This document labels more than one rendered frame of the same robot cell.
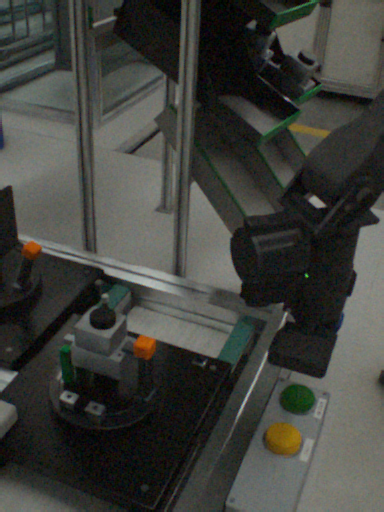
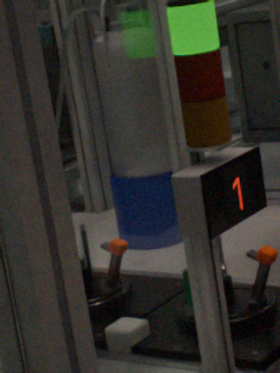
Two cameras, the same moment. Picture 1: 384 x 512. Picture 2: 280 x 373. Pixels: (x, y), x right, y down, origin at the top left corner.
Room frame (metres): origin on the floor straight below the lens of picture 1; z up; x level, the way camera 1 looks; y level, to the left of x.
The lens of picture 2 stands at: (-0.62, -0.01, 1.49)
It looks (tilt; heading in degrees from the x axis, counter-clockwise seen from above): 14 degrees down; 17
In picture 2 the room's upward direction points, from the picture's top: 9 degrees counter-clockwise
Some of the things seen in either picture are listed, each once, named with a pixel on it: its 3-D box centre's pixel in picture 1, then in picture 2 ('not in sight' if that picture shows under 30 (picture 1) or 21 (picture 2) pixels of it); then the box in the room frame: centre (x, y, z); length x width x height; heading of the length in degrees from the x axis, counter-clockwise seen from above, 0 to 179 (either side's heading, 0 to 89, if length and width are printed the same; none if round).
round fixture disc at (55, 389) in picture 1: (106, 389); not in sight; (0.53, 0.09, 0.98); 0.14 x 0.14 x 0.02
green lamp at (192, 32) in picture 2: not in sight; (192, 27); (0.50, 0.23, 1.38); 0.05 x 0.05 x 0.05
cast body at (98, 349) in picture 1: (96, 336); not in sight; (0.54, 0.10, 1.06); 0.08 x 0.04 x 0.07; 70
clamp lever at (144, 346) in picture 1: (138, 364); not in sight; (0.52, 0.05, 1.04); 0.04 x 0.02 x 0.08; 69
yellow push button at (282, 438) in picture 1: (283, 440); not in sight; (0.48, -0.12, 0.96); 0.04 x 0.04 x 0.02
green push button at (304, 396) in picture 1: (298, 400); not in sight; (0.55, -0.14, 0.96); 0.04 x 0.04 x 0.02
